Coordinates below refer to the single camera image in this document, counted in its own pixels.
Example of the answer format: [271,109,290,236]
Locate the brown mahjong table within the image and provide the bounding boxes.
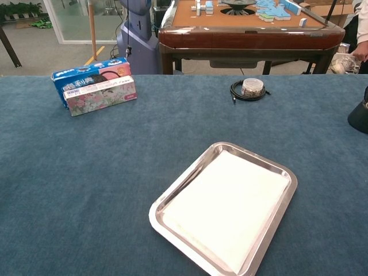
[158,0,346,75]

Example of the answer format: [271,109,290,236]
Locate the wooden pole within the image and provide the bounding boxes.
[88,0,98,62]

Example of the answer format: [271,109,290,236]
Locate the white floral carton box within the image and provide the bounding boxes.
[63,75,138,117]

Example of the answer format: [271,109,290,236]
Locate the green potted plants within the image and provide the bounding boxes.
[0,2,44,21]

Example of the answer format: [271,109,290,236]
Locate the shiny metal tray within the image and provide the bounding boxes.
[148,141,298,276]

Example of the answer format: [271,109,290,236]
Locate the thin black rod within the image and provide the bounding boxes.
[324,0,338,22]

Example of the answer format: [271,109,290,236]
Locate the white paper sheet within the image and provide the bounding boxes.
[162,149,290,274]

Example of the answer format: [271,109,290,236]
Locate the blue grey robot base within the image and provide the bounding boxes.
[116,0,162,75]

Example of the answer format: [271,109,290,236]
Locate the blue mahjong tile pile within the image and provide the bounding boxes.
[255,0,302,22]

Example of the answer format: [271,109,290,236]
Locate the blue table cloth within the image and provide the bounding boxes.
[0,74,368,276]

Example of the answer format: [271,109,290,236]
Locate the black teapot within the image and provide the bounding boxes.
[347,86,368,133]

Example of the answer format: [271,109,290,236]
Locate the clear round plastic jar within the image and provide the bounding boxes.
[241,78,266,99]

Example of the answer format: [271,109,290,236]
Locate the brown cardboard box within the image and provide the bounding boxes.
[304,0,357,18]

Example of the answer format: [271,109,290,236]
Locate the black slanted table leg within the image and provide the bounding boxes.
[0,25,22,68]

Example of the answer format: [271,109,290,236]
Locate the small mahjong tile cluster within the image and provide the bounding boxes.
[191,0,215,15]

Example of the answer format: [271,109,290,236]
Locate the blue Oreo cookie box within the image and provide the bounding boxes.
[51,56,132,110]

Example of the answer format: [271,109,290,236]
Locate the black coiled cable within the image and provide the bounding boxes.
[229,79,271,105]

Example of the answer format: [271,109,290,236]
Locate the green item on floor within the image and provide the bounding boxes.
[30,18,54,29]

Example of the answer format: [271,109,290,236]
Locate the black mahjong table console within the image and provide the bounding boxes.
[220,0,258,14]

